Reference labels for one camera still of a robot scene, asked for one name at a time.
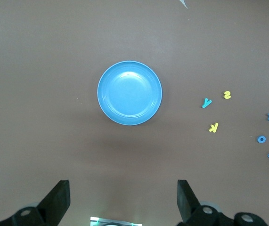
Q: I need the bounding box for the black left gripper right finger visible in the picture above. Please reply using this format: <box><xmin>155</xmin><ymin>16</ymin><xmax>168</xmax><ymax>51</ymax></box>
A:
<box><xmin>175</xmin><ymin>179</ymin><xmax>269</xmax><ymax>226</ymax></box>

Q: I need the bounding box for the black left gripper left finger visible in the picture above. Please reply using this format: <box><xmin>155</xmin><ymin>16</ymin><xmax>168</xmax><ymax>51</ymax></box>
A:
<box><xmin>0</xmin><ymin>180</ymin><xmax>71</xmax><ymax>226</ymax></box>

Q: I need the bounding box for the teal letter y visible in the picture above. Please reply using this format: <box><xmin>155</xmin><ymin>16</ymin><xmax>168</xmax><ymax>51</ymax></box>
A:
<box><xmin>201</xmin><ymin>97</ymin><xmax>212</xmax><ymax>109</ymax></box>

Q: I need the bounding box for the blue plate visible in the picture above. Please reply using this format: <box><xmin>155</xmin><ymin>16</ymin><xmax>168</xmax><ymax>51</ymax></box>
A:
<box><xmin>97</xmin><ymin>60</ymin><xmax>163</xmax><ymax>126</ymax></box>

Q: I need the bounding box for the brown table cover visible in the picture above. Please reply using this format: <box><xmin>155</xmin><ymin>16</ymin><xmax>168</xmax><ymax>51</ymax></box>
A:
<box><xmin>0</xmin><ymin>0</ymin><xmax>269</xmax><ymax>226</ymax></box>

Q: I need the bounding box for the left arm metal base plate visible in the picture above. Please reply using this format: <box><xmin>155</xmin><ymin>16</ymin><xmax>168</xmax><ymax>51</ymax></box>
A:
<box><xmin>90</xmin><ymin>216</ymin><xmax>143</xmax><ymax>226</ymax></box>

